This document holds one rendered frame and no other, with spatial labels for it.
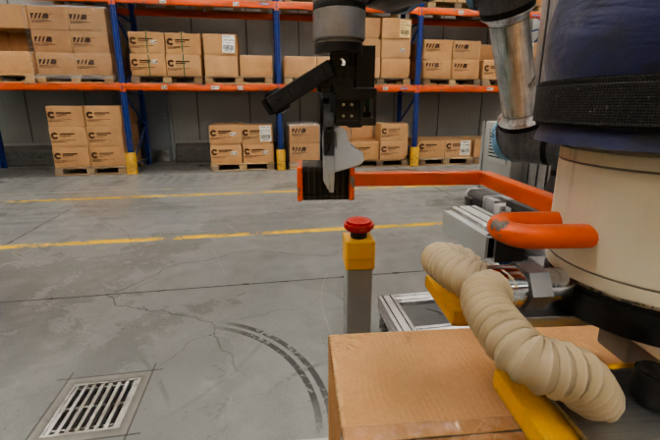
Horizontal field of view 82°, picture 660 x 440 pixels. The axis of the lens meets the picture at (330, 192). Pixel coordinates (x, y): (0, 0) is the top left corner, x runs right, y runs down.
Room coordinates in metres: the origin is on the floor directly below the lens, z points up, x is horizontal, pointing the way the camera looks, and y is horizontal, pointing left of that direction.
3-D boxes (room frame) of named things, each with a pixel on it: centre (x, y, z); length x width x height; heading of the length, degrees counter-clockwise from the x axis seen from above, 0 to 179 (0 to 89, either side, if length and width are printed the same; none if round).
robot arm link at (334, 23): (0.59, -0.01, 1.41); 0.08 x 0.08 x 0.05
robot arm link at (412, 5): (0.64, -0.10, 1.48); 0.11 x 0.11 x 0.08; 41
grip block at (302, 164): (0.58, 0.01, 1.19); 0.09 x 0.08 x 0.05; 4
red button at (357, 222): (0.84, -0.07, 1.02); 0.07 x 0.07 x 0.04
